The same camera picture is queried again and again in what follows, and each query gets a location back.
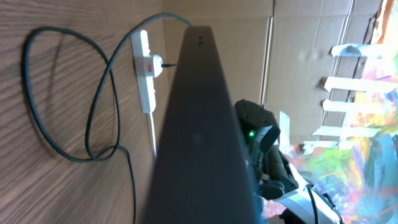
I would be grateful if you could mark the white charger plug adapter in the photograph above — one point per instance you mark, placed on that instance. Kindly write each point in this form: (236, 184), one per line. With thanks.
(153, 65)

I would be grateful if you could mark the cardboard wall panel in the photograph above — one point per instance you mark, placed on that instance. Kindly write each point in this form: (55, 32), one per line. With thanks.
(277, 52)

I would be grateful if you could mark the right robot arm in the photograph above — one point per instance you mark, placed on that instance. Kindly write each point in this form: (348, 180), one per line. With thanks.
(277, 179)

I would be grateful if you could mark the white power strip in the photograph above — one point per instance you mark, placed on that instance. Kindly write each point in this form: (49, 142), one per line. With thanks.
(140, 48)

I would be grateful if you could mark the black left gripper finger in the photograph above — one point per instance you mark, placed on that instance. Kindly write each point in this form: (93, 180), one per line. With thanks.
(201, 173)

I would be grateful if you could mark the colourful painted board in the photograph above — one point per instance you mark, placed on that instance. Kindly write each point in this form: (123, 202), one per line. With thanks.
(359, 169)

